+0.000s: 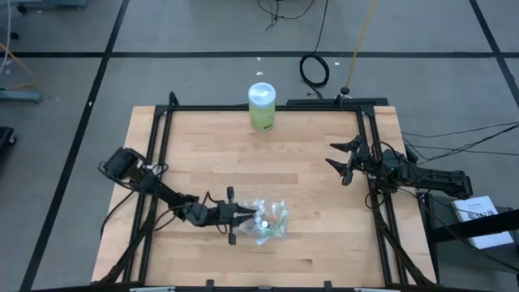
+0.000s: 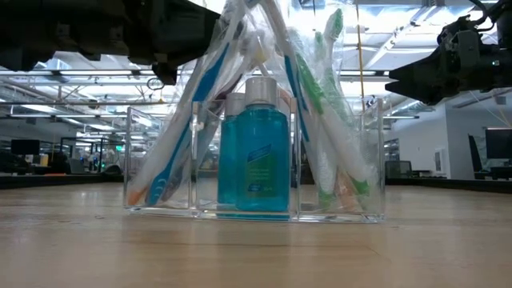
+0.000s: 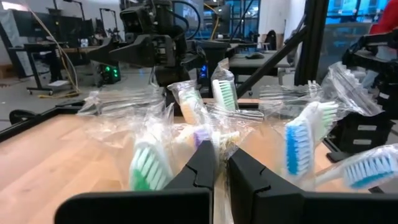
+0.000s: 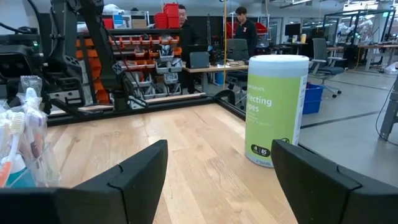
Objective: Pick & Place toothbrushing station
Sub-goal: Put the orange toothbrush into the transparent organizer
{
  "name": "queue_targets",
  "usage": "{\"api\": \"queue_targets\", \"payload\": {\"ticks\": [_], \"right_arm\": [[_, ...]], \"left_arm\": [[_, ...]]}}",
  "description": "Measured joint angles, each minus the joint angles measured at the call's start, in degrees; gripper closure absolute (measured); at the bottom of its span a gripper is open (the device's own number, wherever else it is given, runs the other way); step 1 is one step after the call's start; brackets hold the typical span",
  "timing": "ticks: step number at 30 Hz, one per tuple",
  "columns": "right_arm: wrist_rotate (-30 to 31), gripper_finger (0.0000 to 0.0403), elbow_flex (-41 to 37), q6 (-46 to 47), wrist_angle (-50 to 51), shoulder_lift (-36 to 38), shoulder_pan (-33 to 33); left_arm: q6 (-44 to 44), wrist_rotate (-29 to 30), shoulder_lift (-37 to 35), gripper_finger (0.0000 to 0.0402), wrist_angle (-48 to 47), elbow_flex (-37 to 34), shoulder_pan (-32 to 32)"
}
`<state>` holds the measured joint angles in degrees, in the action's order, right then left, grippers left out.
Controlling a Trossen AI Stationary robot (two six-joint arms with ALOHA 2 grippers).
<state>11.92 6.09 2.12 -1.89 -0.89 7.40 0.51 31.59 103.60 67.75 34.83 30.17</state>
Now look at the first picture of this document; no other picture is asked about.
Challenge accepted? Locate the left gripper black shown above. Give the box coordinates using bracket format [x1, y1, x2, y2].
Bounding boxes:
[184, 186, 257, 246]

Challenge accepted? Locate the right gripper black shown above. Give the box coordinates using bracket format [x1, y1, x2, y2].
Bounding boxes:
[325, 135, 387, 187]

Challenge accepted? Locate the green disinfecting wipes canister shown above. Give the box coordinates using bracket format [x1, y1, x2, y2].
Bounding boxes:
[247, 81, 277, 133]

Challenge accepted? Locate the white printed booklet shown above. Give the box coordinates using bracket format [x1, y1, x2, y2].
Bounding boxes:
[451, 195, 515, 251]

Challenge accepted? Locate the black equipment cart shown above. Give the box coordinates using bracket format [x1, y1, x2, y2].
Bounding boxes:
[417, 191, 519, 292]

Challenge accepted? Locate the black caster base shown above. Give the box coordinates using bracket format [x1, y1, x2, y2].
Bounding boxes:
[0, 126, 17, 149]

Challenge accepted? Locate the grey floor base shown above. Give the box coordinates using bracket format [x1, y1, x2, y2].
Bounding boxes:
[0, 89, 44, 105]
[15, 0, 88, 10]

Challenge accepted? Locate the coiled black floor cable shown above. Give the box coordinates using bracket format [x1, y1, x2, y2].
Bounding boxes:
[298, 0, 331, 89]

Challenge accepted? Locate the black aluminium table frame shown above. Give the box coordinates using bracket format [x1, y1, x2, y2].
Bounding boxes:
[91, 91, 439, 292]

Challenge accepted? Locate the yellow floor cable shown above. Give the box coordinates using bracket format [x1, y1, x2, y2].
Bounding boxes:
[343, 0, 379, 95]

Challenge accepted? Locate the thin black floor cable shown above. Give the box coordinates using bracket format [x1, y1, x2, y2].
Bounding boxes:
[256, 0, 318, 32]

